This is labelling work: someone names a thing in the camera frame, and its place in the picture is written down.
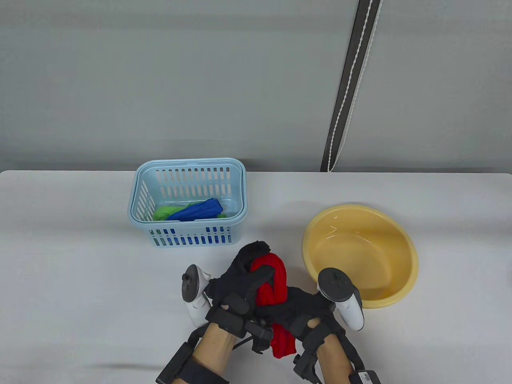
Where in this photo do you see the person's left hand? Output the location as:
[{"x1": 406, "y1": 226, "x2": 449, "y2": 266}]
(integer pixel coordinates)
[{"x1": 206, "y1": 241, "x2": 276, "y2": 332}]

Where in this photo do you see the person's right hand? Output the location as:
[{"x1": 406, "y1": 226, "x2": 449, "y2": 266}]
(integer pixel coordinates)
[{"x1": 256, "y1": 286, "x2": 344, "y2": 348}]

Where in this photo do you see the red rectangular towel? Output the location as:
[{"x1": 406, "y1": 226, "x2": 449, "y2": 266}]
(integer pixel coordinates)
[{"x1": 250, "y1": 253, "x2": 298, "y2": 359}]

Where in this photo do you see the blue rectangular towel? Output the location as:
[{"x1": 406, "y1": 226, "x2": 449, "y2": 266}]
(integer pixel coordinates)
[{"x1": 165, "y1": 198, "x2": 230, "y2": 245}]

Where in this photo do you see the green rectangular towel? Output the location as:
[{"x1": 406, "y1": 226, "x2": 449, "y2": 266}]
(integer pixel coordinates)
[{"x1": 153, "y1": 205, "x2": 228, "y2": 234}]

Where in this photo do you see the person's left forearm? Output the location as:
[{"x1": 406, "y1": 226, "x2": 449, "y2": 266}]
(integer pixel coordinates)
[{"x1": 188, "y1": 322, "x2": 236, "y2": 384}]

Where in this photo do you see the person's right forearm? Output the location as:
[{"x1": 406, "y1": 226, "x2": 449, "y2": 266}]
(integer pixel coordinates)
[{"x1": 318, "y1": 336, "x2": 356, "y2": 384}]

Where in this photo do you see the white and black left controller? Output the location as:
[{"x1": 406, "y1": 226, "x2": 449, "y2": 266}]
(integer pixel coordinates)
[{"x1": 182, "y1": 264, "x2": 212, "y2": 328}]

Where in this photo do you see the white and black controller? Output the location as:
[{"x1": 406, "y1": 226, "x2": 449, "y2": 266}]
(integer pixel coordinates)
[
  {"x1": 317, "y1": 268, "x2": 365, "y2": 332},
  {"x1": 182, "y1": 264, "x2": 212, "y2": 328}
]

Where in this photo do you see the white and black right controller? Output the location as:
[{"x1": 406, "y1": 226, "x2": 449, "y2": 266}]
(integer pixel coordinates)
[{"x1": 317, "y1": 268, "x2": 365, "y2": 332}]

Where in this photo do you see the yellow plastic basin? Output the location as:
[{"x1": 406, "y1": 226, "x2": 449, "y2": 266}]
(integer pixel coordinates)
[{"x1": 302, "y1": 204, "x2": 419, "y2": 309}]

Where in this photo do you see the black right wrist box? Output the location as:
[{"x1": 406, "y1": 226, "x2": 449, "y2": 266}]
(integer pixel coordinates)
[{"x1": 348, "y1": 370, "x2": 382, "y2": 384}]

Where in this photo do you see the light blue plastic basket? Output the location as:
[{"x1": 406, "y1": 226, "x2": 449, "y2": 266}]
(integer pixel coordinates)
[{"x1": 128, "y1": 158, "x2": 248, "y2": 248}]

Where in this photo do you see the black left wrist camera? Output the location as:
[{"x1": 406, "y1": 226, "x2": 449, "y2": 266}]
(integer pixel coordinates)
[{"x1": 244, "y1": 320, "x2": 274, "y2": 354}]

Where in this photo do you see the black left wrist strap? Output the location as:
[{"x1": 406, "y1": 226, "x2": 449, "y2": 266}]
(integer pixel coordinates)
[{"x1": 156, "y1": 340, "x2": 228, "y2": 384}]

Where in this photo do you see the white beaded cord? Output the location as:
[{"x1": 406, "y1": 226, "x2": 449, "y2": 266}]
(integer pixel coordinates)
[{"x1": 327, "y1": 0, "x2": 374, "y2": 172}]

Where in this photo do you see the dark vertical wall strip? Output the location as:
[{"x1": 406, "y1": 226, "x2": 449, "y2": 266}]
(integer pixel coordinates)
[{"x1": 320, "y1": 0, "x2": 384, "y2": 172}]

